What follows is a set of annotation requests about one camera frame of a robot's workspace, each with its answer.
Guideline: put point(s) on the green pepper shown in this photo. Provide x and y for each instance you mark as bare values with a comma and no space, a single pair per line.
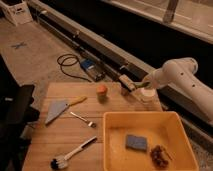
142,85

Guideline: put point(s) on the blue sponge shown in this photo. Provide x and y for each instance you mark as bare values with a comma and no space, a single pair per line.
136,142

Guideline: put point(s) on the white dish brush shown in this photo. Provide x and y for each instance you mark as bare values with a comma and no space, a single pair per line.
61,162

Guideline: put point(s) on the white paper cup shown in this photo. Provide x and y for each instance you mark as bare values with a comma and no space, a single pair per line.
147,94

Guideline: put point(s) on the small metal fork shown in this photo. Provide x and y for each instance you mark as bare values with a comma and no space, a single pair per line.
89,123

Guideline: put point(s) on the scraper with yellow handle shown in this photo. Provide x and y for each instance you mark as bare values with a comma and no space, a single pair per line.
56,108

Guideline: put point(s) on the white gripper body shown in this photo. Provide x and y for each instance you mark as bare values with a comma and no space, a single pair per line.
149,81

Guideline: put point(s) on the brown scrubber clump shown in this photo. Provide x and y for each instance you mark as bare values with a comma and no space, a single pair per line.
160,157

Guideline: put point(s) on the white storage box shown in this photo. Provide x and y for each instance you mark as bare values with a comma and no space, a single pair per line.
17,14

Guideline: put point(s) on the blue power box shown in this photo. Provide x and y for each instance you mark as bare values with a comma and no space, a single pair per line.
92,70

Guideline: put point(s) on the metal rail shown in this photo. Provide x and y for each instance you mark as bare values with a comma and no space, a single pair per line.
129,43

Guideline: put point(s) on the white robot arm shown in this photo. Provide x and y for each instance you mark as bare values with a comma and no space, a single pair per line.
181,72

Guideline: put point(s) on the spice jar orange lid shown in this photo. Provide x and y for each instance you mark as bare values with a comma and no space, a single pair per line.
101,92

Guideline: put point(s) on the black chair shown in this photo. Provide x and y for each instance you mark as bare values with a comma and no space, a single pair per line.
15,112

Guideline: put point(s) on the wooden block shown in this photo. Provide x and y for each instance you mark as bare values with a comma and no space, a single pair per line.
127,82

